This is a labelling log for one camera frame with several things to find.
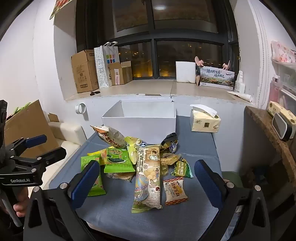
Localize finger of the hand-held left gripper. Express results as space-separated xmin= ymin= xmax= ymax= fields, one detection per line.
xmin=9 ymin=147 xmax=67 ymax=173
xmin=5 ymin=136 xmax=47 ymax=160

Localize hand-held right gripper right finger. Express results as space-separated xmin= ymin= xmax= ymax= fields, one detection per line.
xmin=194 ymin=159 xmax=271 ymax=241

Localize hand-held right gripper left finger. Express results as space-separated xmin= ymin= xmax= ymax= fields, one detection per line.
xmin=23 ymin=159 xmax=101 ymax=241

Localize grey red-print snack bag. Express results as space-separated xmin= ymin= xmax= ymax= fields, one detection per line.
xmin=90 ymin=125 xmax=127 ymax=149

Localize cartoon-print crispy noodle packet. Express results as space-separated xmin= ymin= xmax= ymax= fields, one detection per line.
xmin=160 ymin=133 xmax=179 ymax=153

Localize white storage box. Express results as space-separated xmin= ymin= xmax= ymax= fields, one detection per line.
xmin=101 ymin=99 xmax=177 ymax=145

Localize person's left hand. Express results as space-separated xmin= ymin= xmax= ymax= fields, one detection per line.
xmin=13 ymin=199 xmax=29 ymax=217

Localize white foam block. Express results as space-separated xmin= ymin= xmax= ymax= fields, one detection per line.
xmin=48 ymin=122 xmax=86 ymax=149

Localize small green bean packet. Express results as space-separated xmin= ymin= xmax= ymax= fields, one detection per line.
xmin=171 ymin=158 xmax=194 ymax=179

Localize small orange-white snack packet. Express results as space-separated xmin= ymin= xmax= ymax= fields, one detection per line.
xmin=162 ymin=177 xmax=188 ymax=206

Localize blue-grey tablecloth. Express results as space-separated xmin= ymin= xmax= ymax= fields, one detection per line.
xmin=50 ymin=115 xmax=241 ymax=241

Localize round pastry clear packet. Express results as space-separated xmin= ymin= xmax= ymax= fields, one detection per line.
xmin=107 ymin=170 xmax=136 ymax=182

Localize green seaweed snack packet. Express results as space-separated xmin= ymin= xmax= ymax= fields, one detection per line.
xmin=104 ymin=147 xmax=136 ymax=174

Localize yellow-green chip bag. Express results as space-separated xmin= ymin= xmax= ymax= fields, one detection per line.
xmin=124 ymin=136 xmax=145 ymax=165

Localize beige tissue pack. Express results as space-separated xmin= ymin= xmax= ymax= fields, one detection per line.
xmin=190 ymin=104 xmax=222 ymax=133

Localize long illustrated cracker packet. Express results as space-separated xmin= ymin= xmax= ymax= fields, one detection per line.
xmin=131 ymin=144 xmax=162 ymax=214

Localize large cardboard box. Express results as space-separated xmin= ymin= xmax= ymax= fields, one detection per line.
xmin=71 ymin=50 xmax=100 ymax=93

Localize white black-faced device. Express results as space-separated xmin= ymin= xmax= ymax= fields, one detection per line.
xmin=272 ymin=113 xmax=294 ymax=142

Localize white tube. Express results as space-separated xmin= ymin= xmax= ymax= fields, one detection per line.
xmin=227 ymin=91 xmax=253 ymax=102

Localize white plastic bottle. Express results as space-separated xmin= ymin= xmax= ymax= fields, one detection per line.
xmin=235 ymin=71 xmax=245 ymax=93

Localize small cardboard box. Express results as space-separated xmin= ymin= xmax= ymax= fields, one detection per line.
xmin=108 ymin=61 xmax=133 ymax=86

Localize yellow tissue pack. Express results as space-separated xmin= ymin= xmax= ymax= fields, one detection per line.
xmin=267 ymin=101 xmax=296 ymax=126

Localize landscape-print gift box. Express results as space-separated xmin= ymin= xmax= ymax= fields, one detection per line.
xmin=199 ymin=65 xmax=235 ymax=91

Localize white bag colourful squares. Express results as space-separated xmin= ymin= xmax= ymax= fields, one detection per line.
xmin=102 ymin=41 xmax=121 ymax=87

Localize pink bottle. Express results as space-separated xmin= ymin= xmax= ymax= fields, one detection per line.
xmin=269 ymin=77 xmax=281 ymax=103

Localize white paper towel roll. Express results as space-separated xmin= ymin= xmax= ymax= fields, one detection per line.
xmin=175 ymin=61 xmax=196 ymax=84

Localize floral printed board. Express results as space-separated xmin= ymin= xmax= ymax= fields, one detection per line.
xmin=49 ymin=0 xmax=78 ymax=20

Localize white shelf rack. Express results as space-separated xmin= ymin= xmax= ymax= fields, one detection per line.
xmin=269 ymin=58 xmax=296 ymax=112

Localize floral pouch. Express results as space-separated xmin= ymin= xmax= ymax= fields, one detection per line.
xmin=271 ymin=40 xmax=296 ymax=63

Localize black window frame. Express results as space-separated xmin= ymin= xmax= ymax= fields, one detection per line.
xmin=75 ymin=0 xmax=240 ymax=80

